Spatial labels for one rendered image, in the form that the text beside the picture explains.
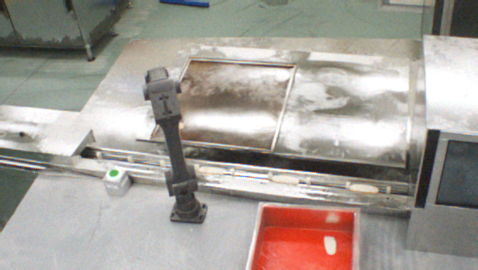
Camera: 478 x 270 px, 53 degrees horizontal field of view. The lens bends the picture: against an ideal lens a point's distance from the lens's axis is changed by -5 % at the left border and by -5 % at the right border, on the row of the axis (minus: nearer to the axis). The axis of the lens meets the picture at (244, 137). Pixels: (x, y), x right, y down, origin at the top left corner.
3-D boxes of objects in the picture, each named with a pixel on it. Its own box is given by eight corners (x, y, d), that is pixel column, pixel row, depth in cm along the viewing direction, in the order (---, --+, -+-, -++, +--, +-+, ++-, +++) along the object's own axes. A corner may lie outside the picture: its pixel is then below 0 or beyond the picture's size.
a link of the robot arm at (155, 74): (145, 105, 142) (183, 96, 144) (141, 85, 140) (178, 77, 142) (144, 85, 183) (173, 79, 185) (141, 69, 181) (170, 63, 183)
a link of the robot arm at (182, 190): (177, 208, 169) (193, 203, 170) (171, 185, 163) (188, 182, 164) (173, 190, 176) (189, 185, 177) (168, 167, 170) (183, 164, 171)
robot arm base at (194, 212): (169, 221, 174) (202, 224, 171) (165, 205, 169) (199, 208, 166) (175, 203, 180) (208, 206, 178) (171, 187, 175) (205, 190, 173)
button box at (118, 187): (107, 201, 189) (100, 179, 182) (116, 186, 195) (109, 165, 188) (126, 203, 187) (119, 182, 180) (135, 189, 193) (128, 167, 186)
